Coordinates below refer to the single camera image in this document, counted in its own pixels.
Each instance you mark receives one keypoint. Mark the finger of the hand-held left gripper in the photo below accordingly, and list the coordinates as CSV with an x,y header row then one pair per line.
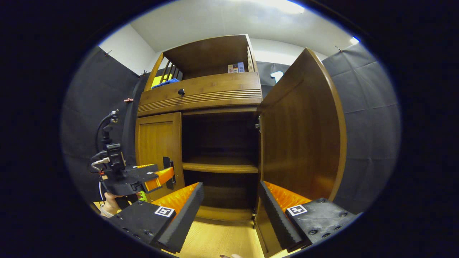
x,y
157,179
147,166

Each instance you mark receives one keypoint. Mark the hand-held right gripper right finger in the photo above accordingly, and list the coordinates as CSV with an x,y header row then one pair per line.
x,y
274,218

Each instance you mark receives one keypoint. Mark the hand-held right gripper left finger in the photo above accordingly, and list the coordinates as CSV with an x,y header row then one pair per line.
x,y
184,218

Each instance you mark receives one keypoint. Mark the wooden shoe cabinet door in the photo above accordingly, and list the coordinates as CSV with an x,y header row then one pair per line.
x,y
154,139
301,136

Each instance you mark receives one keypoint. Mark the wooden cabinet drawer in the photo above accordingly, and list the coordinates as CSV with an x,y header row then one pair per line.
x,y
215,89

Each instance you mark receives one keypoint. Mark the green frog toy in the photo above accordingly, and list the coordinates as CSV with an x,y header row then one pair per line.
x,y
142,196

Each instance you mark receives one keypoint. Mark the wooden inner shelf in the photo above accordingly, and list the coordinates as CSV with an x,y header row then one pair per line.
x,y
218,166

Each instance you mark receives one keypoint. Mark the blue cloth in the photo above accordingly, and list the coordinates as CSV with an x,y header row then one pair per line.
x,y
165,83

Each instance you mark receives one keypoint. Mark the black backdrop cloth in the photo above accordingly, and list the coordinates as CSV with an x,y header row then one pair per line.
x,y
369,125

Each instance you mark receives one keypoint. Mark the pale blue book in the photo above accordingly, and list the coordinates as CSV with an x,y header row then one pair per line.
x,y
241,67

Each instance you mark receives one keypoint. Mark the small ceiling light panel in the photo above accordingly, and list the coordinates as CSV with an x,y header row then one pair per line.
x,y
355,40

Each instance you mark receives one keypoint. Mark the large ceiling light panel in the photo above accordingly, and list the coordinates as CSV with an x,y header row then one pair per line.
x,y
287,5

